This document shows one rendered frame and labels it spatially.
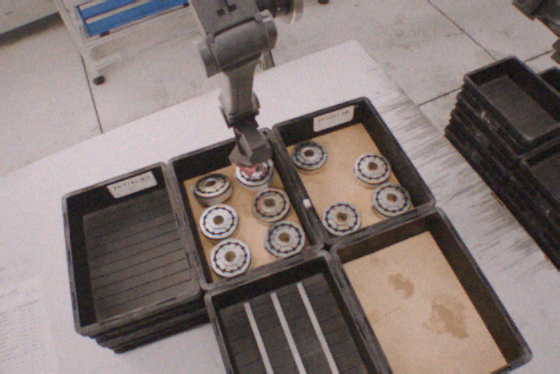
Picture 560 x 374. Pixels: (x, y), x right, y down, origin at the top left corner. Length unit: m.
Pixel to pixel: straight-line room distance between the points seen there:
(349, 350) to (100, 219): 0.76
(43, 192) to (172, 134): 0.49
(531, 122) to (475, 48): 1.18
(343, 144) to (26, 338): 1.07
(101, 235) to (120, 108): 1.63
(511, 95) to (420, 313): 1.26
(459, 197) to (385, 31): 1.87
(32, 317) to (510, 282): 1.36
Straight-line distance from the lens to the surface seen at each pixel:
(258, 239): 1.14
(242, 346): 1.05
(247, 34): 0.58
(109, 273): 1.21
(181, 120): 1.61
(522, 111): 2.05
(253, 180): 1.16
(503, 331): 1.07
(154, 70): 2.97
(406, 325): 1.07
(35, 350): 1.39
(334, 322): 1.05
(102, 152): 1.62
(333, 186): 1.21
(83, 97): 3.01
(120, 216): 1.28
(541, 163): 2.05
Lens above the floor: 1.84
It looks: 57 degrees down
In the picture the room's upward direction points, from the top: 7 degrees counter-clockwise
